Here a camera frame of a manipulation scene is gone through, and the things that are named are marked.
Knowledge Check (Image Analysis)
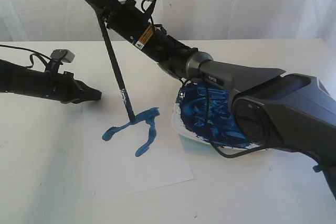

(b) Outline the white plate with blue paint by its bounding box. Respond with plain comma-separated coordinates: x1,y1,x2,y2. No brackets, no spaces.
172,81,258,150

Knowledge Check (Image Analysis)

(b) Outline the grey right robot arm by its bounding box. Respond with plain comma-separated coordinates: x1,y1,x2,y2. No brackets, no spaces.
84,0,335,192

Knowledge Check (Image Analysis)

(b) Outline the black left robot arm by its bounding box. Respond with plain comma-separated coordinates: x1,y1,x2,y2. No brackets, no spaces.
1,60,102,104

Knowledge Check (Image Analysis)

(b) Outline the white backdrop curtain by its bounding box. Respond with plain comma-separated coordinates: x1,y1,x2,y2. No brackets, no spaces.
1,0,335,47

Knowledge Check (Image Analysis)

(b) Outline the black left camera cable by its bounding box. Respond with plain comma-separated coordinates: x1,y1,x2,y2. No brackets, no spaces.
0,43,57,75

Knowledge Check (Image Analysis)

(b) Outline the black paintbrush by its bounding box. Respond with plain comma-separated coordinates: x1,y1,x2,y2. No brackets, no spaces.
95,10,135,122

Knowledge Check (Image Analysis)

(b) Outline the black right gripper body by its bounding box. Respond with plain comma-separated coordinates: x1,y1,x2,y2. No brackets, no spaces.
103,0,198,79

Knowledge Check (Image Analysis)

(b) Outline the white paper sheet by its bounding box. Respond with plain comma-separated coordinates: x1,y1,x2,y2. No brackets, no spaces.
82,89,193,201

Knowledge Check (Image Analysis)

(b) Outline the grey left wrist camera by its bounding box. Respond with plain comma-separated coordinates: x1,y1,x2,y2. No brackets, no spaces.
50,49,75,63

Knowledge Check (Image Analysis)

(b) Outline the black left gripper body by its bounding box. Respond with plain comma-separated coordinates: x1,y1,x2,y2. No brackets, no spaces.
15,68,79,103

